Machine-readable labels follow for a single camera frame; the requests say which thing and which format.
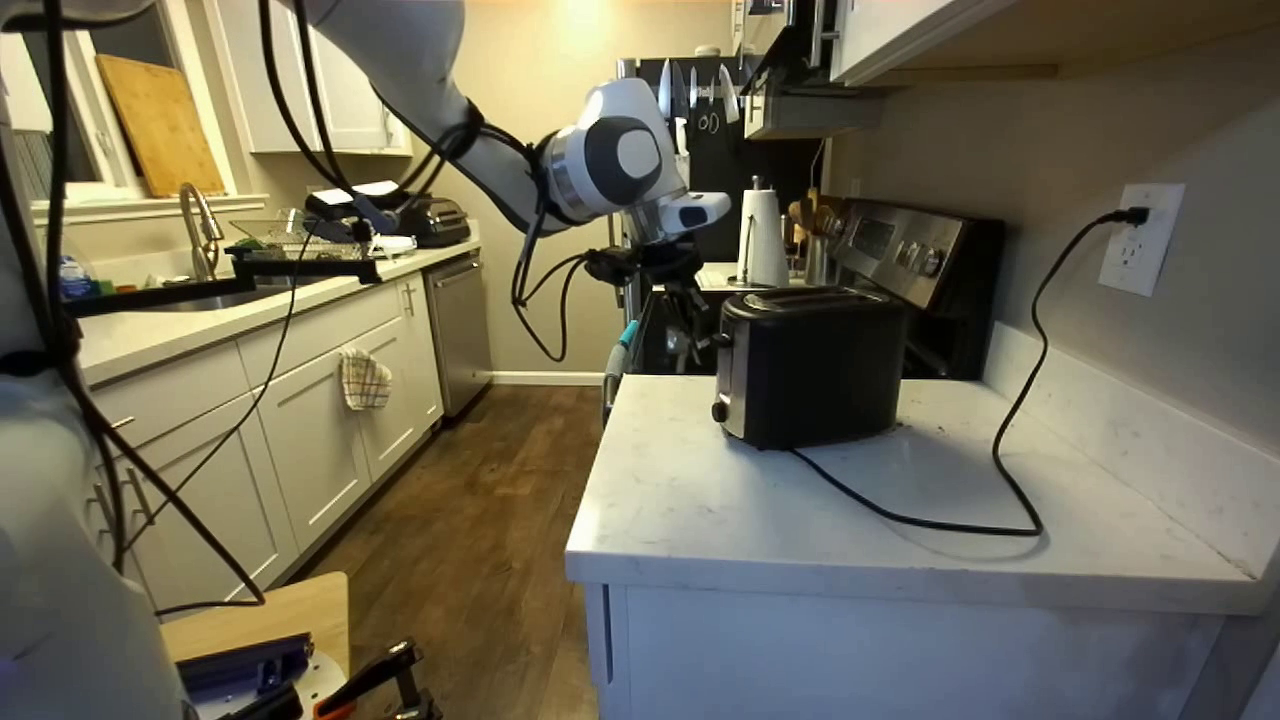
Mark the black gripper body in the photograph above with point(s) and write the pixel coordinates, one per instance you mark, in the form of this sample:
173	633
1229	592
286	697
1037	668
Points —
645	263

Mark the black toaster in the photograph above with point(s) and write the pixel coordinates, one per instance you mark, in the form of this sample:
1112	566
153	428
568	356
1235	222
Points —
808	366

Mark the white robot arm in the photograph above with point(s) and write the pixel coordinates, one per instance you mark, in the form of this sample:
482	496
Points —
615	156

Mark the white paper towel roll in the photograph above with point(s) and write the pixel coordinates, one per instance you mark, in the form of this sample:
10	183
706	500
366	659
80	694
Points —
760	237

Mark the stainless steel dishwasher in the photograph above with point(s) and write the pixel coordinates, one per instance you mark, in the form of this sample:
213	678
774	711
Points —
461	331

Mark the black stovetop appliance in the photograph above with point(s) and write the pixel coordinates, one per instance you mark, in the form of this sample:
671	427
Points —
387	210

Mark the stainless steel stove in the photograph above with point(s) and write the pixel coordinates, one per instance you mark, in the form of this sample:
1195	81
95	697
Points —
938	265

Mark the white hanging dish towel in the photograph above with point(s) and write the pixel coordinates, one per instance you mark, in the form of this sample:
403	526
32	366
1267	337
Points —
366	381

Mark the white island cabinet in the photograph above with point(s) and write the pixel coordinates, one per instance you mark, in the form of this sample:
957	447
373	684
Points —
1072	574

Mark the steel kitchen faucet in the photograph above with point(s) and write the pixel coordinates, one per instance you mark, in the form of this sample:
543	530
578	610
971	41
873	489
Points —
200	235

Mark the wooden box near base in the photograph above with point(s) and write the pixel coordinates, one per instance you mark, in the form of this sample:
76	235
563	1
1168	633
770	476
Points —
314	610

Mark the white lower cabinet doors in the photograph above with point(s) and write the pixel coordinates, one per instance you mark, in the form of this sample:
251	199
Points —
243	409

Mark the wooden cutting board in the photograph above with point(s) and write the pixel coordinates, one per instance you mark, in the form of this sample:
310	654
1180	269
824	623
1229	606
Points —
163	125

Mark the white upper wall cabinet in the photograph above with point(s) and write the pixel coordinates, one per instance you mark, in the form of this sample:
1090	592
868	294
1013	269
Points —
922	41

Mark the white wall outlet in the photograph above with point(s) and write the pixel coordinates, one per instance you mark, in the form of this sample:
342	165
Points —
1133	258

